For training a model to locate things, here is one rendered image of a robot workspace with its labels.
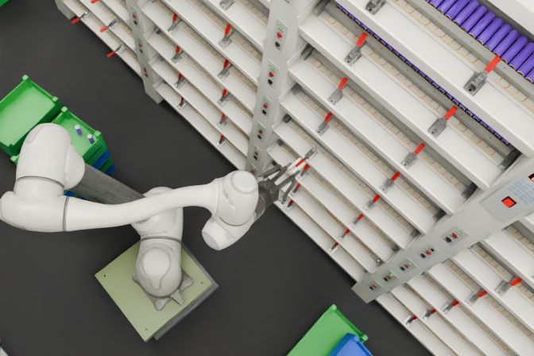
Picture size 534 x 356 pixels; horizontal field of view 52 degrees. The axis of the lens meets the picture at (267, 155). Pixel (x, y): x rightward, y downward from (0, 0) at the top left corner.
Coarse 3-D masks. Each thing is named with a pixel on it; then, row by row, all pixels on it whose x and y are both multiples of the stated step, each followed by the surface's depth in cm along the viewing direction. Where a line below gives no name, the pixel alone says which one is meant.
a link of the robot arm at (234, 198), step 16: (224, 176) 152; (240, 176) 147; (176, 192) 151; (192, 192) 150; (208, 192) 150; (224, 192) 148; (240, 192) 146; (256, 192) 148; (64, 208) 152; (80, 208) 154; (96, 208) 155; (112, 208) 156; (128, 208) 155; (144, 208) 153; (160, 208) 152; (176, 208) 153; (208, 208) 151; (224, 208) 149; (240, 208) 149; (64, 224) 152; (80, 224) 154; (96, 224) 155; (112, 224) 156; (240, 224) 157
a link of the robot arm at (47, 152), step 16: (48, 128) 160; (32, 144) 156; (48, 144) 157; (64, 144) 161; (32, 160) 154; (48, 160) 155; (64, 160) 159; (80, 160) 166; (16, 176) 156; (48, 176) 154; (64, 176) 159; (80, 176) 166; (96, 176) 174; (80, 192) 172; (96, 192) 175; (112, 192) 181; (128, 192) 188; (160, 192) 210; (144, 224) 199; (160, 224) 201; (176, 224) 207; (176, 240) 206
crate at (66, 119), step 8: (64, 112) 227; (56, 120) 228; (64, 120) 233; (72, 120) 233; (80, 120) 228; (64, 128) 232; (72, 128) 232; (80, 128) 232; (88, 128) 229; (72, 136) 231; (80, 136) 231; (96, 136) 224; (72, 144) 229; (80, 144) 229; (88, 144) 230; (96, 144) 227; (80, 152) 228; (88, 152) 225; (16, 160) 217
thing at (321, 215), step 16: (272, 160) 226; (272, 176) 229; (304, 192) 225; (304, 208) 225; (320, 208) 223; (320, 224) 223; (336, 224) 222; (336, 240) 221; (352, 240) 220; (352, 256) 222; (368, 256) 218
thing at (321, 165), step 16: (288, 128) 192; (288, 144) 191; (304, 144) 191; (320, 160) 189; (336, 160) 188; (336, 176) 187; (352, 176) 187; (352, 192) 186; (368, 192) 185; (384, 208) 184; (384, 224) 182; (400, 240) 181
